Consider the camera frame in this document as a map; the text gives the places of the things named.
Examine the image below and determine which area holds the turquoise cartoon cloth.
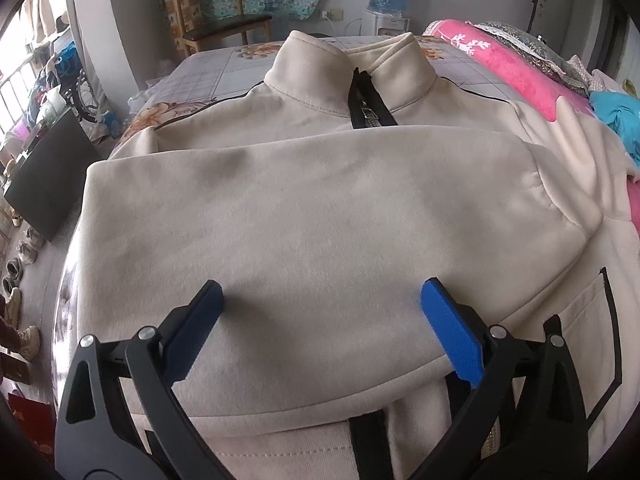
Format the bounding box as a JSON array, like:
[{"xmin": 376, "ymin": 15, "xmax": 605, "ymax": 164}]
[{"xmin": 589, "ymin": 91, "xmax": 640, "ymax": 166}]

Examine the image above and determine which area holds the beige zip jacket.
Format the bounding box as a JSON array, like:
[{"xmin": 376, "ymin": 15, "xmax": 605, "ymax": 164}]
[{"xmin": 76, "ymin": 32, "xmax": 639, "ymax": 479}]

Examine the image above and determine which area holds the bicycle by window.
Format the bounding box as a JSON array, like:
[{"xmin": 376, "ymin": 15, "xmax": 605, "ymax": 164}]
[{"xmin": 26, "ymin": 41, "xmax": 100, "ymax": 125}]

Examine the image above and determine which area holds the grey patterned pillow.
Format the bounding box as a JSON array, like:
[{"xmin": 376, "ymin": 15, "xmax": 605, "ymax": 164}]
[{"xmin": 475, "ymin": 22, "xmax": 590, "ymax": 98}]

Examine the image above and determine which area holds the pink floral blanket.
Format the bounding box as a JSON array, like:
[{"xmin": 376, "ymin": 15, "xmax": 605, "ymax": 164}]
[{"xmin": 424, "ymin": 20, "xmax": 639, "ymax": 226}]

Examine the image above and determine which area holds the wooden chair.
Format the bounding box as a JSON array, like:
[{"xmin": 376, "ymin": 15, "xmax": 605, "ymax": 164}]
[{"xmin": 169, "ymin": 0, "xmax": 274, "ymax": 58}]

